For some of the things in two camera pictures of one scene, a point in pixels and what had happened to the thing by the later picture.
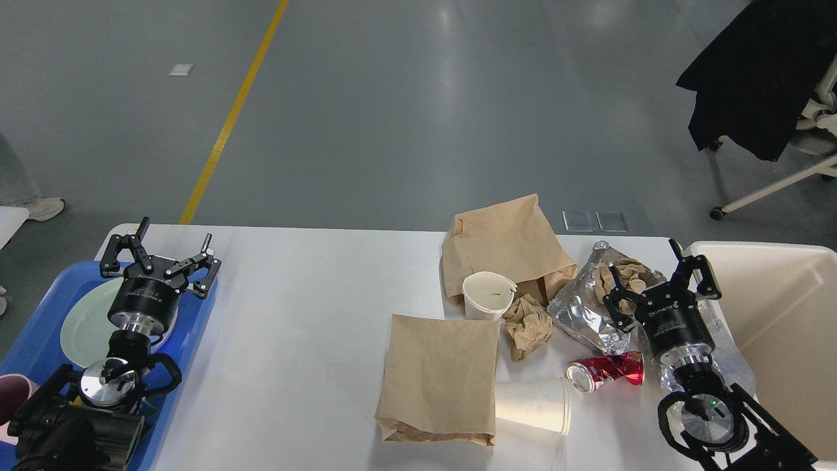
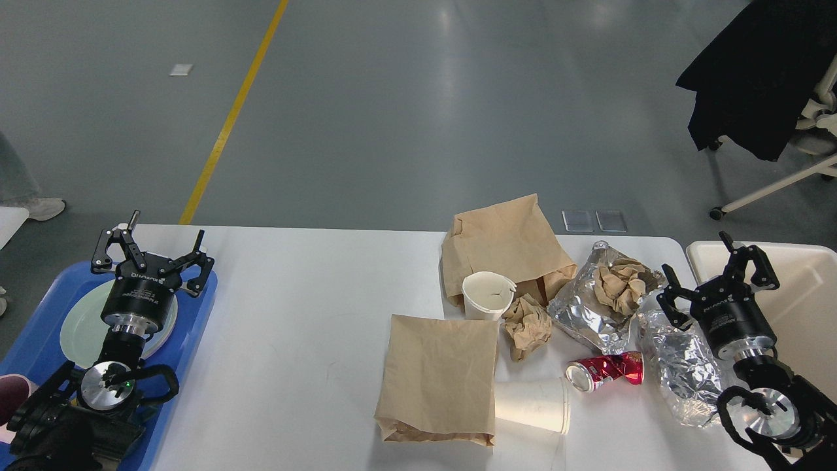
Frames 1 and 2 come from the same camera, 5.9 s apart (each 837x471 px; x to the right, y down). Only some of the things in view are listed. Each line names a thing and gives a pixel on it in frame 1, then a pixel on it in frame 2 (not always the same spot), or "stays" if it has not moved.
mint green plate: [85, 332] stays
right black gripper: [679, 331] -> [726, 308]
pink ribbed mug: [15, 390] stays
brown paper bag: [439, 381] stays
